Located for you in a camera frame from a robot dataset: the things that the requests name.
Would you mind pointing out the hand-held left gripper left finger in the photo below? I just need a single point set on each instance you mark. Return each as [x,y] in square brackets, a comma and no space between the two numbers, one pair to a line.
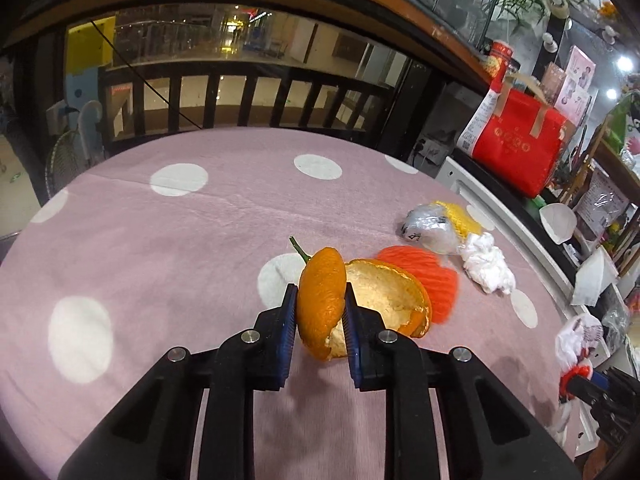
[289,340]

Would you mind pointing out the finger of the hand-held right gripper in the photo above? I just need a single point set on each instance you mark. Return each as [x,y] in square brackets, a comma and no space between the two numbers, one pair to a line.
[620,384]
[587,389]

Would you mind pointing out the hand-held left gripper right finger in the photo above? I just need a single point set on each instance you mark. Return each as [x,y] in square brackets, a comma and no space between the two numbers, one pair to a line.
[352,345]

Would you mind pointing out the white red wrapper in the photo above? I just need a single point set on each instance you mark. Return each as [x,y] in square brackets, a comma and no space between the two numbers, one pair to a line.
[575,340]

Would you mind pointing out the orange peel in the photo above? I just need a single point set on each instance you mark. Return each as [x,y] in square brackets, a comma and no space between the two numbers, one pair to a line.
[322,300]

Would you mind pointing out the orange foam fruit net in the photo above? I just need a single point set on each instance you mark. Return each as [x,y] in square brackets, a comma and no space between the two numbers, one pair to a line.
[430,280]

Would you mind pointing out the clear plastic wrap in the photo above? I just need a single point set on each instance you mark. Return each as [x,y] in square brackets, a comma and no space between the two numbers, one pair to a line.
[427,230]

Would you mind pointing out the white tissue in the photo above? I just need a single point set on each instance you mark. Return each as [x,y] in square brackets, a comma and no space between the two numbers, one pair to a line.
[487,265]

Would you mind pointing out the yellow foam fruit net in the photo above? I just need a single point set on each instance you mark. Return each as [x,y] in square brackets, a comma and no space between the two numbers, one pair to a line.
[462,220]

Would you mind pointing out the clear plastic bag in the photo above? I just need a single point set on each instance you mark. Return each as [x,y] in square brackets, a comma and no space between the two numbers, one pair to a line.
[617,317]

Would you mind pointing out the pink polka dot tablecloth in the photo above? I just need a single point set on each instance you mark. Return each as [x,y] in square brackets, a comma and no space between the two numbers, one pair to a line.
[200,260]

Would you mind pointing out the white drawer cabinet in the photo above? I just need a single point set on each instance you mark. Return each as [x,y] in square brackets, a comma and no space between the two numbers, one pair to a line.
[542,272]

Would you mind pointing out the white paper notice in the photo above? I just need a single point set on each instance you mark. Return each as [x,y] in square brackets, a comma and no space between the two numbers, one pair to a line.
[600,200]

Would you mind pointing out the wooden shelf rack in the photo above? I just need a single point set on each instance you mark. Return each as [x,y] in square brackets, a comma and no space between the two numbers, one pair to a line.
[582,162]

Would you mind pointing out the red tote bag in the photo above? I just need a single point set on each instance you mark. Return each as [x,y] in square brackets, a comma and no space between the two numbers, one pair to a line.
[515,145]

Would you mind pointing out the black railing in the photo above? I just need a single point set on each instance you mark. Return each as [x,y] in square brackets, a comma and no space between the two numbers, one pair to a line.
[200,71]

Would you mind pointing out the brown box with pink picture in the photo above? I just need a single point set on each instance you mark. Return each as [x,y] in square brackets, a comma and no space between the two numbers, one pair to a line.
[572,102]

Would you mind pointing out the pink cosmetic box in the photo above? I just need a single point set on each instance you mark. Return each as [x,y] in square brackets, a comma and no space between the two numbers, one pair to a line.
[580,67]

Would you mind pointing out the glass jar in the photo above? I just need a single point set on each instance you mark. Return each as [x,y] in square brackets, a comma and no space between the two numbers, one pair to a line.
[513,67]

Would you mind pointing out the red tin can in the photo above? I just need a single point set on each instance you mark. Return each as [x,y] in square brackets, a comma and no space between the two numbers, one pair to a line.
[500,57]

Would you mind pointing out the wooden counter ledge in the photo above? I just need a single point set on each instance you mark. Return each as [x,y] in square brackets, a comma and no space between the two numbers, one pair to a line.
[430,22]

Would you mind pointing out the yellow board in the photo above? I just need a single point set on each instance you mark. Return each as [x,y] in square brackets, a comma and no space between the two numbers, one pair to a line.
[87,42]

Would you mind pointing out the vanity mirror with bulbs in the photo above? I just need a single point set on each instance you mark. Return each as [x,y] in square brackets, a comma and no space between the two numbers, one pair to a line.
[556,27]

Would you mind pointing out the sunflower bouquet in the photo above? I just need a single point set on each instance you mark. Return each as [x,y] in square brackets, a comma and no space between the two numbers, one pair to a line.
[607,9]

